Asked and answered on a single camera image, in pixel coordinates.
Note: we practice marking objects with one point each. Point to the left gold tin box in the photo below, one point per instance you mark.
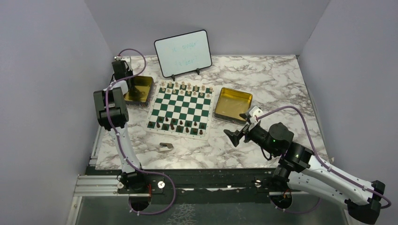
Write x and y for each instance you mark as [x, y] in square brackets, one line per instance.
[140, 91]

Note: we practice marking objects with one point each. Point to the light chess pieces row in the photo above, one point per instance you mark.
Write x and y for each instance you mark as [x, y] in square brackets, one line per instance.
[167, 89]

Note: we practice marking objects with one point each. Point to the beige plastic clip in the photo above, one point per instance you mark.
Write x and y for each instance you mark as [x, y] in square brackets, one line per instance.
[166, 146]

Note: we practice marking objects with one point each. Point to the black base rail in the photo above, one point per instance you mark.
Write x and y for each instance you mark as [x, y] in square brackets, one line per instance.
[203, 186]

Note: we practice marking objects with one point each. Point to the green white chess board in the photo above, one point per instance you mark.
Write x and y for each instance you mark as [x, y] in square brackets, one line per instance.
[192, 109]

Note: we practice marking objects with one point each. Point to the gold tin box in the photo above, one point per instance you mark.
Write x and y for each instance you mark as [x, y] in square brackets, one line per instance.
[140, 91]
[231, 103]

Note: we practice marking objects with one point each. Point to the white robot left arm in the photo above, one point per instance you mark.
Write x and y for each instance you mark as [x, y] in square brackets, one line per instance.
[112, 115]

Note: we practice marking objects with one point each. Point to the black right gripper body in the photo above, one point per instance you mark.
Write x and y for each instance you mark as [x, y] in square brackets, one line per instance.
[258, 134]

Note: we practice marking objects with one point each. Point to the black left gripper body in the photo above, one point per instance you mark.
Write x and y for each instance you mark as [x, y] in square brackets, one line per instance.
[129, 72]

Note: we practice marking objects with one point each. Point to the small whiteboard on stand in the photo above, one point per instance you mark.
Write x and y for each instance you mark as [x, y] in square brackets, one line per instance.
[183, 53]

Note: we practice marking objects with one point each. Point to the right gold tin box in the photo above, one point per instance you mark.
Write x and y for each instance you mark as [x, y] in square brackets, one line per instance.
[231, 103]

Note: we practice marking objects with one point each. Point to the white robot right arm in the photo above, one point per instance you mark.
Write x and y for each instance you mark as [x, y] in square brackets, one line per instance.
[299, 169]

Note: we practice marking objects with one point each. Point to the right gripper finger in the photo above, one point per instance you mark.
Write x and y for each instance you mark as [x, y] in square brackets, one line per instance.
[245, 117]
[236, 136]

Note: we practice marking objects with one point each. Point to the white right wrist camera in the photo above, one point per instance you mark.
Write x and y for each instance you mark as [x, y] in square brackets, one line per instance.
[253, 113]

